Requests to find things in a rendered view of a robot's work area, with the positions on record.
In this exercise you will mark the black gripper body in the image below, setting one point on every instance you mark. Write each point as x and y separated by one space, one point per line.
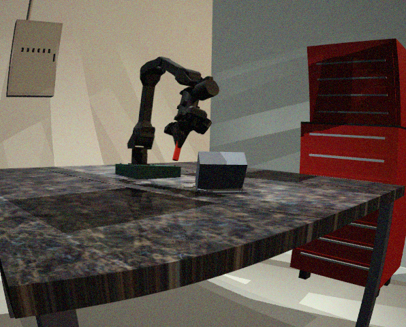
188 110

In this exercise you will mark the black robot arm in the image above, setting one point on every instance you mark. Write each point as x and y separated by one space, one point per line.
150 74

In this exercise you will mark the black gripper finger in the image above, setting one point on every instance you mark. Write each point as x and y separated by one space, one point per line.
182 131
173 129

